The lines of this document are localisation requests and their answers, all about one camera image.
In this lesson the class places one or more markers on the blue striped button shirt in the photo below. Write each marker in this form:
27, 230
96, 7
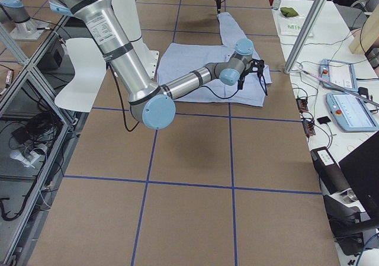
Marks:
197, 73

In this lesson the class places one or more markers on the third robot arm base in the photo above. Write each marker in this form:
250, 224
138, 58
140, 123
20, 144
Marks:
26, 28

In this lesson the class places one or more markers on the clear bag green lettering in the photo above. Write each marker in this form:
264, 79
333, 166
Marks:
290, 26

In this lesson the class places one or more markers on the green cloth pouch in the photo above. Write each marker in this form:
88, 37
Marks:
288, 12

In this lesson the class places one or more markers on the upper blue teach pendant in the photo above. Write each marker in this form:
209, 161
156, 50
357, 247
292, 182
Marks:
339, 73

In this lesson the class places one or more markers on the blue teach pendant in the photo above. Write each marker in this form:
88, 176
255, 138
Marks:
350, 113
339, 73

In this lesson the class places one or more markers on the lower blue teach pendant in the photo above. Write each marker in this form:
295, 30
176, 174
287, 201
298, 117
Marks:
350, 113

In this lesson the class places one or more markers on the black cylinder white label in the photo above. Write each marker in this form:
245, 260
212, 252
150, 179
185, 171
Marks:
328, 170

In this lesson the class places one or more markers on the white plastic chair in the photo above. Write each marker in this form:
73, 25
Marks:
90, 69

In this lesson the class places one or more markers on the white power strip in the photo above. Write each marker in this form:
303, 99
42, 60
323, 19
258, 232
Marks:
29, 158

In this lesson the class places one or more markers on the grey aluminium camera post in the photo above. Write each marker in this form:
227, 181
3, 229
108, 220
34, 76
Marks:
309, 22

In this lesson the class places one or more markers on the aluminium frame rail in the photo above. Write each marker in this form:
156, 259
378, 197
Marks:
32, 74

